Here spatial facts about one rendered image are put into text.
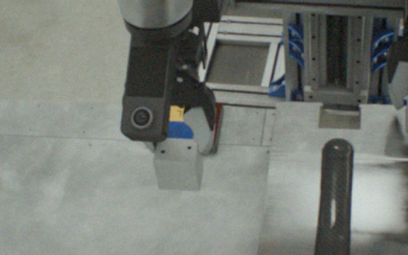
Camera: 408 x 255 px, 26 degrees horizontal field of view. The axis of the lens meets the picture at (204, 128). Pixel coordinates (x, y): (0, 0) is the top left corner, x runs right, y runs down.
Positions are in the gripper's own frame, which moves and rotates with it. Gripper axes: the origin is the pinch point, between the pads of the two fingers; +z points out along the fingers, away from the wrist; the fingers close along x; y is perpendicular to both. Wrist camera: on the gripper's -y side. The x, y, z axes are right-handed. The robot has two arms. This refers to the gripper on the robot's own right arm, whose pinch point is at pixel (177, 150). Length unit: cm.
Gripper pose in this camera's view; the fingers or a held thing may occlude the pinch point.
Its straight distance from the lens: 102.2
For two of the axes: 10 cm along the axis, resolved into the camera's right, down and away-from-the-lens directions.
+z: 1.0, 6.7, 7.4
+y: 1.5, -7.4, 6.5
